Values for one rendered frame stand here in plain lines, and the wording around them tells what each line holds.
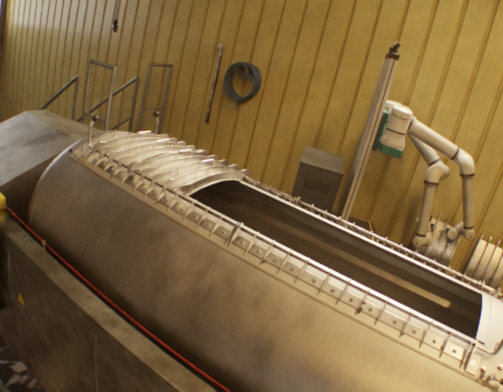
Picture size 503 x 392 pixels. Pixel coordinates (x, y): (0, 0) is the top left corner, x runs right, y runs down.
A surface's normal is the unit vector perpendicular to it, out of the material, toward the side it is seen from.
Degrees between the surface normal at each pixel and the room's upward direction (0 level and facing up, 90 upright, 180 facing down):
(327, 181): 90
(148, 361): 1
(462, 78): 90
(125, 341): 1
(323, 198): 90
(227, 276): 43
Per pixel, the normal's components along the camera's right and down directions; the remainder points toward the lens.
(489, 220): -0.52, 0.20
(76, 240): -0.40, -0.16
